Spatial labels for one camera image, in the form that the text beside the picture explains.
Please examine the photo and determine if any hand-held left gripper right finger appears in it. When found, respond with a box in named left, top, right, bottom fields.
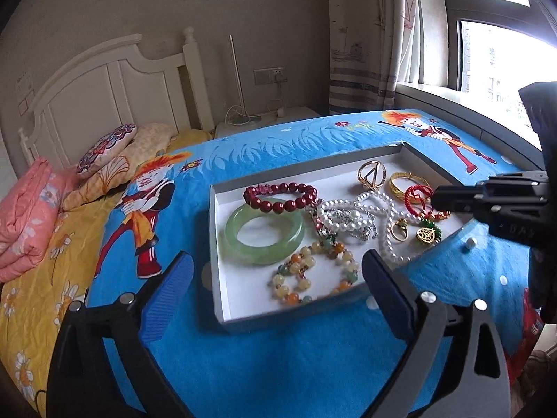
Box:
left=362, top=250, right=512, bottom=418

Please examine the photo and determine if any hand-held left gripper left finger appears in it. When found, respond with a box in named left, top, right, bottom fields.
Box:
left=46, top=250, right=195, bottom=418

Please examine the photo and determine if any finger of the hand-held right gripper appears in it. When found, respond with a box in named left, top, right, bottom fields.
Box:
left=432, top=185, right=484, bottom=201
left=435, top=198, right=488, bottom=215

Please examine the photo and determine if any white pearl necklace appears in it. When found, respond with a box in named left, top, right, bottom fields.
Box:
left=315, top=188, right=429, bottom=264

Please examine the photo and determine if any gold and green pendant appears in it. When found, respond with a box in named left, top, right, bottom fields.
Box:
left=415, top=221, right=443, bottom=245

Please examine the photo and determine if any red cord bracelet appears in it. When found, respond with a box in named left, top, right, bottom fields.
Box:
left=404, top=184, right=452, bottom=224

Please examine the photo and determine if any gold ring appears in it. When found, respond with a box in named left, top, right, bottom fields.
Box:
left=389, top=219, right=410, bottom=242

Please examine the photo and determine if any silver chain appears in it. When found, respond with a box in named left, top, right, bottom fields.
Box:
left=311, top=209, right=379, bottom=241

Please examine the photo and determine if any grey cardboard tray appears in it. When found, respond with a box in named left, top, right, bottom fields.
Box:
left=201, top=141, right=479, bottom=336

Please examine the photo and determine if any gold triangle ring ornament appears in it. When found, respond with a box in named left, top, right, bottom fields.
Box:
left=358, top=161, right=389, bottom=191

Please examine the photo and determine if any multicolour stone bead bracelet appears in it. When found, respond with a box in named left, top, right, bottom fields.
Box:
left=267, top=239, right=361, bottom=306

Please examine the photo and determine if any dark red bead bracelet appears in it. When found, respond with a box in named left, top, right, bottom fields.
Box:
left=243, top=181, right=320, bottom=214

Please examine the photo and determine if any gold bangle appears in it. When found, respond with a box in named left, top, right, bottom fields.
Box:
left=389, top=171, right=429, bottom=201

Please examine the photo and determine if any green jade bangle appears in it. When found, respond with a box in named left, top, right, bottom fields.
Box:
left=224, top=197, right=306, bottom=266

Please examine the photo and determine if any grey window ledge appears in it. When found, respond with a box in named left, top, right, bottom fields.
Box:
left=394, top=83, right=544, bottom=170

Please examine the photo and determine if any yellow flowered bed sheet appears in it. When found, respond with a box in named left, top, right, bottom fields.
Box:
left=0, top=128, right=214, bottom=405

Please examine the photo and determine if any blue printed blanket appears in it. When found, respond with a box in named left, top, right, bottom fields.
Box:
left=85, top=109, right=544, bottom=418

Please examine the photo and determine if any window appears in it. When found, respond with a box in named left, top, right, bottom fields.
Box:
left=435, top=0, right=557, bottom=114

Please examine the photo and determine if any pale yellow pillow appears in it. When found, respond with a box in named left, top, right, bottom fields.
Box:
left=63, top=123, right=179, bottom=210

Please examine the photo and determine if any embroidered pillow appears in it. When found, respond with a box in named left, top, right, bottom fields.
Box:
left=76, top=123, right=139, bottom=178

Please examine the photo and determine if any pink folded quilt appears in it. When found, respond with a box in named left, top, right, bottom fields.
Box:
left=0, top=157, right=77, bottom=284

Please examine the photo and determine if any white sheer curtain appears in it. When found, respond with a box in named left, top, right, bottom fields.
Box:
left=394, top=0, right=451, bottom=85

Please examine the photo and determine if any patterned curtain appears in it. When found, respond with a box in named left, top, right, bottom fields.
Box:
left=326, top=0, right=407, bottom=116

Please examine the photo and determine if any white nightstand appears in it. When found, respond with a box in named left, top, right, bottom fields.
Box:
left=215, top=107, right=323, bottom=138

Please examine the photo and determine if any white headboard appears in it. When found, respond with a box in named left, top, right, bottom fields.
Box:
left=18, top=27, right=214, bottom=170

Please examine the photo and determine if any white rod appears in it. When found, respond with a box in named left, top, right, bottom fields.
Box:
left=228, top=35, right=246, bottom=118

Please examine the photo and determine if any white cable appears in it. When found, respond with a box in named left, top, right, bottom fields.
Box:
left=224, top=104, right=279, bottom=125

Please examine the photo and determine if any wall socket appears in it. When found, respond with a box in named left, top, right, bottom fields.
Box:
left=253, top=67, right=288, bottom=85

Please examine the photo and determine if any white wall sticker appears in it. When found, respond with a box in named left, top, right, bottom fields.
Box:
left=15, top=76, right=36, bottom=111

